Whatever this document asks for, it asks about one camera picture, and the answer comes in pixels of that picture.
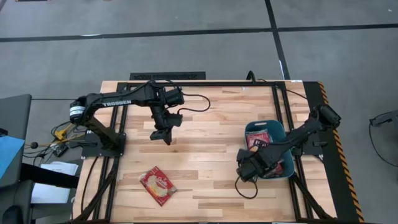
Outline black floor cable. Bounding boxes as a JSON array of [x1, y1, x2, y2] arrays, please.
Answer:
[[368, 123, 398, 168]]

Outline yellow cable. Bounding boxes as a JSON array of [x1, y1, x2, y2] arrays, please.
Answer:
[[54, 123, 77, 141]]

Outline gray floor device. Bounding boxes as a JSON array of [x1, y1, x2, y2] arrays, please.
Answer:
[[369, 109, 398, 127]]

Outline black diagonal frame strut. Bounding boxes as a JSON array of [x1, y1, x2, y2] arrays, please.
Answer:
[[292, 174, 335, 222], [74, 157, 121, 222]]

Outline black left camera cable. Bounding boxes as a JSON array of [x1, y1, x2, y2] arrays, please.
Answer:
[[176, 92, 211, 113]]

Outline black flat bar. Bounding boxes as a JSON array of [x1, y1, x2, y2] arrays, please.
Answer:
[[20, 163, 80, 189]]

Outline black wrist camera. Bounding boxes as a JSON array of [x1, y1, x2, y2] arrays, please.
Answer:
[[167, 112, 184, 128], [237, 166, 261, 184]]

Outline white paper stack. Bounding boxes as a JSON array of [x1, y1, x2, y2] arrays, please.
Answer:
[[30, 161, 80, 205]]

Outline black camera cable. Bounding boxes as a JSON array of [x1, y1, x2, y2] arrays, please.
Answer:
[[234, 175, 259, 200], [176, 92, 211, 113]]

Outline blue plastic basket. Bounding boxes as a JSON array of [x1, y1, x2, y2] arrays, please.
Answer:
[[244, 119, 295, 180]]

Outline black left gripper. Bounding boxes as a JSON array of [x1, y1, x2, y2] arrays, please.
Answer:
[[150, 112, 174, 146]]

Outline black cable loop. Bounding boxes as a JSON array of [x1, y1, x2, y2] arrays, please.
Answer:
[[246, 70, 258, 85]]

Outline black hazard striped side strip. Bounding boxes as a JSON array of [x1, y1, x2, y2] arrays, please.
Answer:
[[303, 81, 365, 223]]

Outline small black device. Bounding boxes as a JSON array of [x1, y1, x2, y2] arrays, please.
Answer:
[[52, 144, 70, 158]]

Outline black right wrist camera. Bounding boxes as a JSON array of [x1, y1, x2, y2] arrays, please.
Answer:
[[237, 166, 261, 184]]

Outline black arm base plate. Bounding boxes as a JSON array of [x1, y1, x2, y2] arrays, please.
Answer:
[[291, 136, 329, 157], [81, 133, 127, 157]]

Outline blue sheet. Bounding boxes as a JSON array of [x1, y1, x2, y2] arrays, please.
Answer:
[[0, 135, 25, 181]]

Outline gray desk top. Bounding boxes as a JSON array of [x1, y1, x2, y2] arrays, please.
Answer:
[[0, 94, 33, 141]]

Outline black aluminium table frame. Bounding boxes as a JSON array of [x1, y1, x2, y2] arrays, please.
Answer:
[[105, 81, 313, 222]]

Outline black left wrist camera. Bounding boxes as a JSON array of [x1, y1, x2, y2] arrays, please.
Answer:
[[167, 112, 184, 128]]

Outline black right camera cable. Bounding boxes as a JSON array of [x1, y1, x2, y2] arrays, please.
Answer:
[[234, 175, 259, 200]]

